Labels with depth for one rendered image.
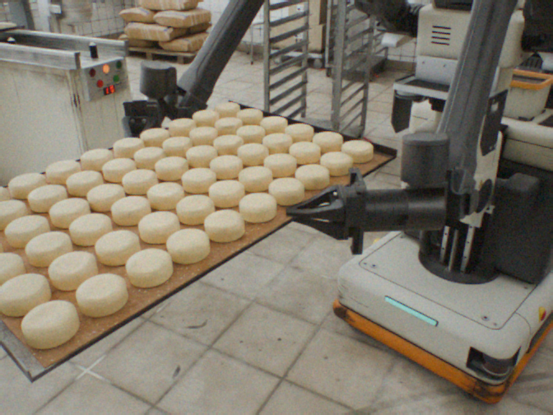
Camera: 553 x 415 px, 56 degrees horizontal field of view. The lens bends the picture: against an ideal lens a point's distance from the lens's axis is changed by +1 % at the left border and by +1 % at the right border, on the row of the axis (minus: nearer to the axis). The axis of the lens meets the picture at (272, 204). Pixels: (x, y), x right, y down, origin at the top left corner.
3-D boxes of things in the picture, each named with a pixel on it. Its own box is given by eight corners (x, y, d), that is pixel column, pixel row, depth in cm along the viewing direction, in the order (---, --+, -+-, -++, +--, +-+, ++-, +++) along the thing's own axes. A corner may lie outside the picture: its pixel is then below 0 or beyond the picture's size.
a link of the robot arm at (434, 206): (452, 235, 67) (437, 221, 72) (456, 184, 65) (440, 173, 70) (398, 237, 67) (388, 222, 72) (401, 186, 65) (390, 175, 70)
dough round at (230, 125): (231, 124, 97) (230, 114, 96) (248, 132, 94) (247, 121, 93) (210, 132, 94) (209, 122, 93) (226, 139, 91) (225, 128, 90)
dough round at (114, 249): (90, 266, 60) (86, 252, 59) (109, 241, 64) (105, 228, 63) (131, 268, 59) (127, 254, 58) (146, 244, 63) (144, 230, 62)
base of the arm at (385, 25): (425, 6, 142) (388, 3, 149) (415, -11, 136) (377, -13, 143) (412, 35, 142) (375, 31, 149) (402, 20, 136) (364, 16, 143)
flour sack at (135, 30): (121, 38, 616) (119, 22, 608) (143, 33, 649) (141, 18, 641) (171, 43, 588) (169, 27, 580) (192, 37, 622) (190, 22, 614)
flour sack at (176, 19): (183, 30, 578) (182, 14, 571) (152, 27, 594) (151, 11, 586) (215, 20, 636) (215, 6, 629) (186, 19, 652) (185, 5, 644)
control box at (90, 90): (83, 100, 218) (77, 67, 211) (122, 87, 237) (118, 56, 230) (90, 101, 216) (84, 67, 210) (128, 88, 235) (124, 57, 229)
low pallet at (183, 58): (111, 55, 639) (109, 46, 634) (153, 44, 702) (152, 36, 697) (191, 66, 590) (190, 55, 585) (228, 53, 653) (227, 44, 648)
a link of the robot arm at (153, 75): (201, 123, 110) (178, 108, 116) (206, 70, 105) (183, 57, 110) (151, 128, 103) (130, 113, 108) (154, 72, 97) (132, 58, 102)
